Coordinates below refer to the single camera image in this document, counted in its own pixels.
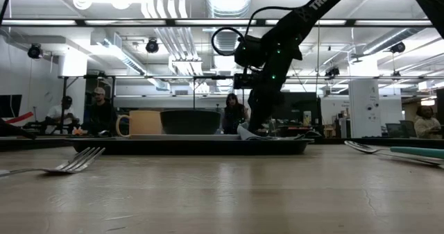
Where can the white rectangular air duct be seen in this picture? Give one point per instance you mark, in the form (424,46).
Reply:
(114,50)

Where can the small black monitor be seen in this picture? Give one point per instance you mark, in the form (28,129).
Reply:
(10,103)

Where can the grey blue cloth napkin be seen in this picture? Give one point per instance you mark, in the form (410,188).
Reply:
(249,133)

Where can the white pillar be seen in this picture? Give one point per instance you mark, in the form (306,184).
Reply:
(364,105)

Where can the silver round ventilation duct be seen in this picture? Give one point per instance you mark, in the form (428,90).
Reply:
(229,1)

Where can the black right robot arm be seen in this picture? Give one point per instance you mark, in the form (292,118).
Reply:
(312,8)

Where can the dark office chair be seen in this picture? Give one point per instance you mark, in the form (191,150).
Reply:
(397,131)

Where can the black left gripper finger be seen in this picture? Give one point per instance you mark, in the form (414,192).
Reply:
(14,130)

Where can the black serving tray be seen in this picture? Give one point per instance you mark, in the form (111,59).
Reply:
(190,147)

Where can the large black monitor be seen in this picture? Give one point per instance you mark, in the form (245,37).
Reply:
(305,103)

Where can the glowing wall lamp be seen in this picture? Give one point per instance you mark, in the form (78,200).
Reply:
(427,102)

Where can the small pale carton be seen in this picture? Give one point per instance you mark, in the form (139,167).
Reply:
(307,118)

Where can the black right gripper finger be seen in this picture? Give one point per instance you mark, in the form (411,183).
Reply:
(260,116)

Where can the small orange object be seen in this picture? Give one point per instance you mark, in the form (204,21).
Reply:
(78,131)

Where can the tan mug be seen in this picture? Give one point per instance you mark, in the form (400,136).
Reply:
(144,123)

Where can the dark grey bowl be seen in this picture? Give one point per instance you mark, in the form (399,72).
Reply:
(190,123)

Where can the silver fork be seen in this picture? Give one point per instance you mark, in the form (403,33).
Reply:
(64,169)

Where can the black ceiling spotlight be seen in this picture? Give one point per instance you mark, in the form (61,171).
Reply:
(333,72)
(398,48)
(34,51)
(152,46)

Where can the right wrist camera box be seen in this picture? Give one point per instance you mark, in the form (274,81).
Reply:
(244,81)

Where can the black aluminium rig frame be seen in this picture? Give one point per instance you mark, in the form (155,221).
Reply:
(80,22)

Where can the person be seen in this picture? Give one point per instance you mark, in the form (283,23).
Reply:
(234,116)
(57,114)
(100,116)
(426,126)

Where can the black background robot rig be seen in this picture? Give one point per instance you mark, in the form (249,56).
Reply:
(34,127)

